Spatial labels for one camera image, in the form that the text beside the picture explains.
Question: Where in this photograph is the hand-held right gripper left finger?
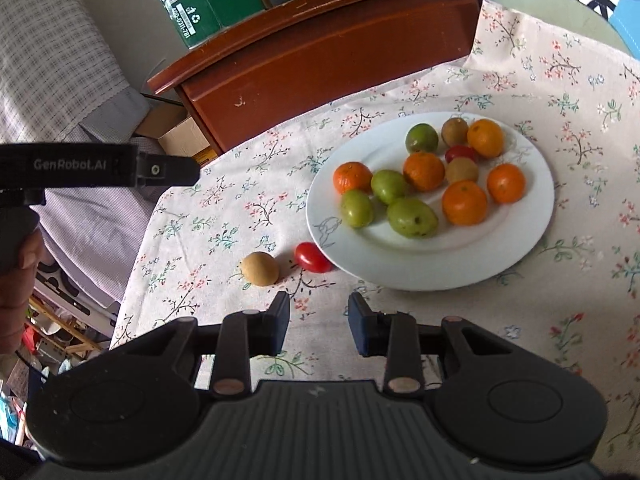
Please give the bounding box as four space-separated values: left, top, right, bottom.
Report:
125 291 292 401

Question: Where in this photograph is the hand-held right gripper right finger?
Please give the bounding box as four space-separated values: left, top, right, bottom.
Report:
347 292 506 397

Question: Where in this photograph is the person's left hand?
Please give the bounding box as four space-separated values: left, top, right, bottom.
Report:
0 229 47 357

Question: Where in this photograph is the brown wooden cabinet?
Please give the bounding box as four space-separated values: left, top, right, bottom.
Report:
147 0 496 158

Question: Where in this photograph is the floral tablecloth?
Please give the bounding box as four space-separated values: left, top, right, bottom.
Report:
109 0 640 461

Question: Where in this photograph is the green jujube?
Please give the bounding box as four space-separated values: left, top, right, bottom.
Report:
370 169 411 206
386 197 439 239
340 189 375 229
404 123 439 154

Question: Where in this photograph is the wooden rack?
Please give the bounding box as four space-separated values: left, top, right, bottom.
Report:
27 297 108 361

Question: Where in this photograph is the checked lavender appliance cover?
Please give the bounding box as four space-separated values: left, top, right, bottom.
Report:
0 0 156 311

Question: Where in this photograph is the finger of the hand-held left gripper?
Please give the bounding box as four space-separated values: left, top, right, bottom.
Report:
138 155 200 189

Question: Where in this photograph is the orange mandarin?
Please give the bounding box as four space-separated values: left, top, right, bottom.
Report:
467 118 505 159
441 180 489 226
486 163 527 205
403 151 446 192
333 161 374 196

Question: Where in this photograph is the open cardboard box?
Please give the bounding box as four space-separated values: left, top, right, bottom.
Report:
135 102 216 166

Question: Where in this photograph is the white plate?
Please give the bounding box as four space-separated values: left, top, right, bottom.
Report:
306 111 556 292

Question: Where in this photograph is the pale green bedsheet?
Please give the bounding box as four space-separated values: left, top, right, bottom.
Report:
482 0 640 61

